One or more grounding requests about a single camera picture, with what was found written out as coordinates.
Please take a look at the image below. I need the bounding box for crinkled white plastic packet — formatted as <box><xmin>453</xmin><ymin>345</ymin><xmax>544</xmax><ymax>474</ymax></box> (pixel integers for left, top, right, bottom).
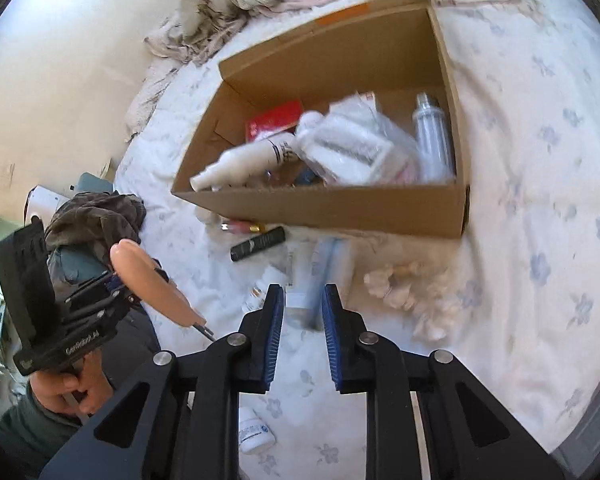
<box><xmin>294</xmin><ymin>92</ymin><xmax>419</xmax><ymax>186</ymax></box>

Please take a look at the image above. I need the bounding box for red gold box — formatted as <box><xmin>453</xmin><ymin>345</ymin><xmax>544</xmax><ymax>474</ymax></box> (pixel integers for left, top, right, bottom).
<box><xmin>245</xmin><ymin>100</ymin><xmax>303</xmax><ymax>143</ymax></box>

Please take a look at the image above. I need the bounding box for person's left hand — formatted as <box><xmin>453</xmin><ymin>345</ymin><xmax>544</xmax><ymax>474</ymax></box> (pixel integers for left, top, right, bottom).
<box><xmin>29</xmin><ymin>350</ymin><xmax>114</xmax><ymax>417</ymax></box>

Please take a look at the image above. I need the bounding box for small white pill bottle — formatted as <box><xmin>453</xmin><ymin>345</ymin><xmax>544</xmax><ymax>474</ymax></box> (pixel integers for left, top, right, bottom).
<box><xmin>242</xmin><ymin>266</ymin><xmax>287</xmax><ymax>313</ymax></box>

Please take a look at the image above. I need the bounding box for white jar blue label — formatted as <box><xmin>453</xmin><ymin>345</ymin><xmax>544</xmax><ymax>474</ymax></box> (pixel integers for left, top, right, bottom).
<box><xmin>238</xmin><ymin>406</ymin><xmax>276</xmax><ymax>455</ymax></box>

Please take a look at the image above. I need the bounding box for clear toothbrush pack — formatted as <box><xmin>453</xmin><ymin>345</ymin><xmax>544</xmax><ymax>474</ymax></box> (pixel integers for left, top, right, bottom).
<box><xmin>285</xmin><ymin>236</ymin><xmax>355</xmax><ymax>330</ymax></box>

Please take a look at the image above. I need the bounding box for crumpled white tissue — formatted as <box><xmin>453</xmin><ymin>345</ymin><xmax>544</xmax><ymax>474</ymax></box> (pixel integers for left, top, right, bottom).
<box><xmin>364</xmin><ymin>261</ymin><xmax>462</xmax><ymax>342</ymax></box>

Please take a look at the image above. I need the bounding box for black rectangular tube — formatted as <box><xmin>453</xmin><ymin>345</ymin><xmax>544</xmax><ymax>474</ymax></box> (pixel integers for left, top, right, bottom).
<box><xmin>230</xmin><ymin>226</ymin><xmax>286</xmax><ymax>262</ymax></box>

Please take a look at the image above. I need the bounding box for grey clothes pile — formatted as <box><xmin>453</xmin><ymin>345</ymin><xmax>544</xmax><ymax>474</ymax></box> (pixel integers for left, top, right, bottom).
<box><xmin>45</xmin><ymin>192</ymin><xmax>147</xmax><ymax>266</ymax></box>

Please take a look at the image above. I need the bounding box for pink perfume bottle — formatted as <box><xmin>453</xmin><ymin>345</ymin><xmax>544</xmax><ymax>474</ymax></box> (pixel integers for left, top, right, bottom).
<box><xmin>221</xmin><ymin>219</ymin><xmax>266</xmax><ymax>234</ymax></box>

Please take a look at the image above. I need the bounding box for white lotion bottle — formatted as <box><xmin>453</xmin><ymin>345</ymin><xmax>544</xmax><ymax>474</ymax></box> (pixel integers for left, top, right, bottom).
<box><xmin>189</xmin><ymin>132</ymin><xmax>297</xmax><ymax>192</ymax></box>

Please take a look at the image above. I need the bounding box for white floral bed sheet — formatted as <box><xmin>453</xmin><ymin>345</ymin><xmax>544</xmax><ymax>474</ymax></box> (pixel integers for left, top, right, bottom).
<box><xmin>114</xmin><ymin>0</ymin><xmax>600</xmax><ymax>479</ymax></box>

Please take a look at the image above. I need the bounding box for open cardboard box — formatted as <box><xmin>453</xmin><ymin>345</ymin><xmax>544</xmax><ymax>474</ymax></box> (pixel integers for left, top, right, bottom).
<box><xmin>172</xmin><ymin>0</ymin><xmax>470</xmax><ymax>238</ymax></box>

